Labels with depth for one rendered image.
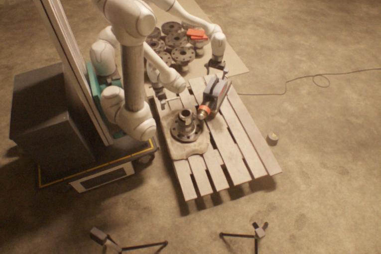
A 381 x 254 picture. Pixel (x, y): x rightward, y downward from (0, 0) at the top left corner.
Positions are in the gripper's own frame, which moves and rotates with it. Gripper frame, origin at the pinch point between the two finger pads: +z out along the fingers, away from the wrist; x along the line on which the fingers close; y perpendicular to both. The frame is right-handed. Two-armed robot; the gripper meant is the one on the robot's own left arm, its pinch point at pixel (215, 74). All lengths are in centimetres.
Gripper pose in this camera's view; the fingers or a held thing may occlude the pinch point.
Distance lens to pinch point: 199.5
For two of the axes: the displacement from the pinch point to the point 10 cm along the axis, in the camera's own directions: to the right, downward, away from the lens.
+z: 0.0, 6.3, 7.8
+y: 4.1, -7.1, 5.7
